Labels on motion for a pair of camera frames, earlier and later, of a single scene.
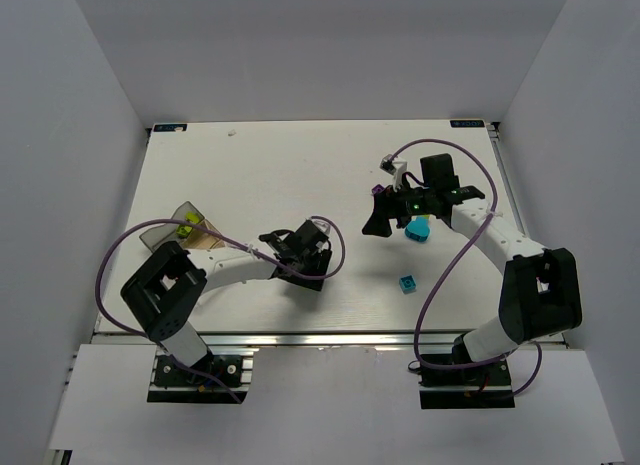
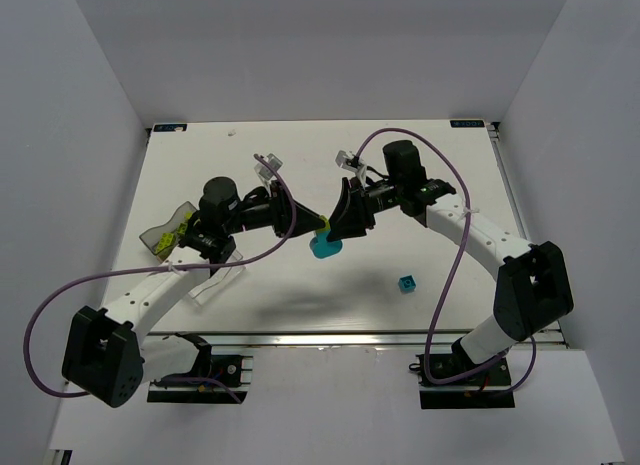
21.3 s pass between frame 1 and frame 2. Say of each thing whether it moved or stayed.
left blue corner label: stayed
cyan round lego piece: moved
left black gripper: moved
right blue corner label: stayed
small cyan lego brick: stayed
